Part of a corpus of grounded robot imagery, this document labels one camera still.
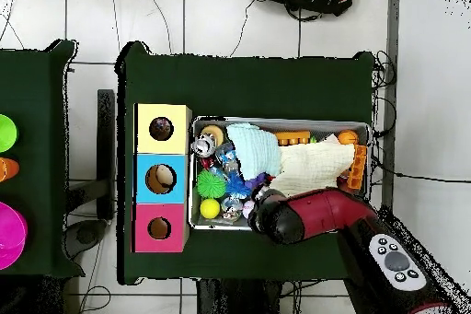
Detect dark green table cloth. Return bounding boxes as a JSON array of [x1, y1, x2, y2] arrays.
[[114, 40, 377, 286]]

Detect orange plastic cup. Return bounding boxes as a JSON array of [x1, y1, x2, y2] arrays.
[[0, 157, 21, 183]]

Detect crushed drink can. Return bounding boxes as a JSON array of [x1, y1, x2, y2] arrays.
[[191, 132, 217, 158]]

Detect blue spiky ball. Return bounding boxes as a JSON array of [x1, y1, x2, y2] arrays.
[[224, 173, 255, 200]]

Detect yellow ball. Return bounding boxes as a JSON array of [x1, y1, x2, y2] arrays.
[[199, 198, 222, 220]]

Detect green spiky ball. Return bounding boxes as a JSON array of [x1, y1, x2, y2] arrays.
[[195, 169, 228, 200]]

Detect wooden three-hole box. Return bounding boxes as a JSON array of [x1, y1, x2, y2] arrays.
[[131, 102, 193, 255]]

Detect silver mesh bin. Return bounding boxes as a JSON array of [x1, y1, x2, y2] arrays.
[[187, 114, 372, 232]]

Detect orange toy basketball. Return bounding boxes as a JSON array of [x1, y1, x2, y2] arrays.
[[337, 129, 360, 145]]

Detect mint green muslin cloth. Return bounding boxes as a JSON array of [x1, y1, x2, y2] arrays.
[[224, 122, 282, 181]]

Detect orange plastic toy block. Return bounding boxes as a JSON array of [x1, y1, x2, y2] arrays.
[[273, 130, 312, 146]]

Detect black power cable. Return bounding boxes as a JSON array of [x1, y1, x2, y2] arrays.
[[371, 155, 471, 185]]

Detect cream muslin cloth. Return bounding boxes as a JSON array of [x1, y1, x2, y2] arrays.
[[271, 141, 356, 197]]

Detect green-clothed side table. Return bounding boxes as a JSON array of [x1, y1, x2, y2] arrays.
[[0, 38, 86, 280]]

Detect orange plastic grid tray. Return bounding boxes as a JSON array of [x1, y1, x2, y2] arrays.
[[346, 144, 368, 191]]

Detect magenta plastic bowl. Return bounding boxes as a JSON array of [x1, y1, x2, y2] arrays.
[[0, 201, 29, 272]]

